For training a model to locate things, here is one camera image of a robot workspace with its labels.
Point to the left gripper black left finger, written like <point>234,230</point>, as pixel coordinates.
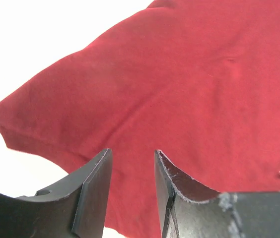
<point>73,207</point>

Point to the dark red t-shirt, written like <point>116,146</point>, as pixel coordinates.
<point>197,79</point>

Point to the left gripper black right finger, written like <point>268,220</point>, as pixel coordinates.
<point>189,209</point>

